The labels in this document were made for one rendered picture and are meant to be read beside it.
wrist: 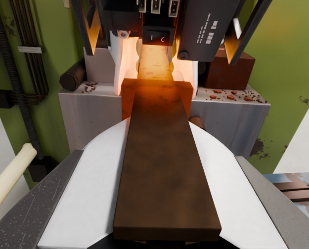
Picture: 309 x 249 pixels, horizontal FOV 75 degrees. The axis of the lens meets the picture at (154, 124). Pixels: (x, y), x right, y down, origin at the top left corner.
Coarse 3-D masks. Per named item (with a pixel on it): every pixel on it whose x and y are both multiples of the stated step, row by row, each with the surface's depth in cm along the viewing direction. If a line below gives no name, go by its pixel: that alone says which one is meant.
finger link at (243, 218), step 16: (192, 128) 10; (208, 144) 9; (208, 160) 8; (224, 160) 8; (208, 176) 7; (224, 176) 7; (240, 176) 8; (224, 192) 7; (240, 192) 7; (224, 208) 6; (240, 208) 6; (256, 208) 6; (224, 224) 6; (240, 224) 6; (256, 224) 6; (272, 224) 6; (224, 240) 6; (240, 240) 5; (256, 240) 6; (272, 240) 6
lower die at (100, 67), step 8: (104, 40) 42; (96, 48) 36; (104, 48) 36; (168, 48) 36; (88, 56) 37; (96, 56) 37; (104, 56) 37; (168, 56) 37; (88, 64) 38; (96, 64) 38; (104, 64) 38; (112, 64) 38; (88, 72) 38; (96, 72) 38; (104, 72) 38; (112, 72) 38; (88, 80) 39; (96, 80) 39; (104, 80) 39; (112, 80) 39
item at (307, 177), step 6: (264, 174) 46; (270, 174) 46; (276, 174) 46; (282, 174) 47; (288, 174) 47; (294, 174) 47; (300, 174) 47; (306, 174) 47; (270, 180) 45; (276, 180) 45; (282, 180) 45; (288, 180) 45; (294, 180) 45; (300, 180) 45; (306, 180) 45; (300, 204) 40; (306, 204) 40; (306, 210) 39
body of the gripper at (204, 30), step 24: (72, 0) 7; (120, 0) 8; (144, 0) 9; (168, 0) 9; (192, 0) 7; (216, 0) 7; (240, 0) 9; (264, 0) 7; (96, 24) 10; (120, 24) 8; (144, 24) 9; (168, 24) 9; (192, 24) 8; (216, 24) 8; (192, 48) 9; (216, 48) 9; (240, 48) 9
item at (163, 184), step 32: (160, 64) 19; (128, 96) 13; (160, 96) 12; (160, 128) 9; (128, 160) 7; (160, 160) 7; (192, 160) 7; (128, 192) 6; (160, 192) 6; (192, 192) 6; (128, 224) 5; (160, 224) 5; (192, 224) 5
